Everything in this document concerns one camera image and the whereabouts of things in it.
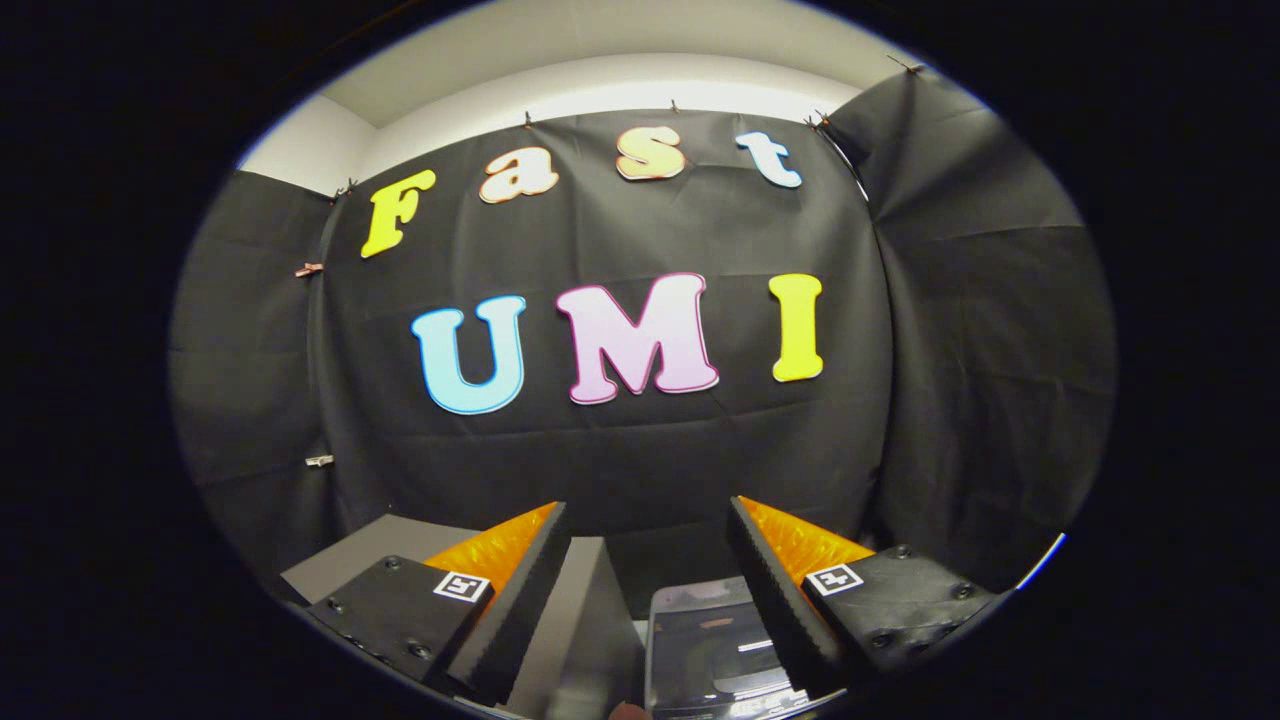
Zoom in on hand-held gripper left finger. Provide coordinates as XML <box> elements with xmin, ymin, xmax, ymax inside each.
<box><xmin>305</xmin><ymin>500</ymin><xmax>573</xmax><ymax>706</ymax></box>

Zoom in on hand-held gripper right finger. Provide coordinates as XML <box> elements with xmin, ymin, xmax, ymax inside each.
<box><xmin>727</xmin><ymin>495</ymin><xmax>1001</xmax><ymax>696</ymax></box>

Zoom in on grey washing machine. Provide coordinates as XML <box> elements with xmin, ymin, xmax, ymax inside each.
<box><xmin>643</xmin><ymin>576</ymin><xmax>816</xmax><ymax>719</ymax></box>

